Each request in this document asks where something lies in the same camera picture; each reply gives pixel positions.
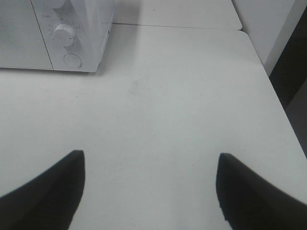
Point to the lower white timer knob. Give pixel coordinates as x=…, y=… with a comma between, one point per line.
x=64, y=35

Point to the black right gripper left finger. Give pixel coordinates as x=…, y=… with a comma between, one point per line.
x=49, y=201

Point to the upper white power knob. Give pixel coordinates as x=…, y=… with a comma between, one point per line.
x=56, y=4

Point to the white microwave door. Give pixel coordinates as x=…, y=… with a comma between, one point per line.
x=21, y=43

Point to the white microwave oven body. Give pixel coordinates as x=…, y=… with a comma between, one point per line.
x=92, y=21

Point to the round door release button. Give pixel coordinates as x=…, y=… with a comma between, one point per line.
x=72, y=60

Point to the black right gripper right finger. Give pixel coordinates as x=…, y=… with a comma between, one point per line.
x=249, y=202

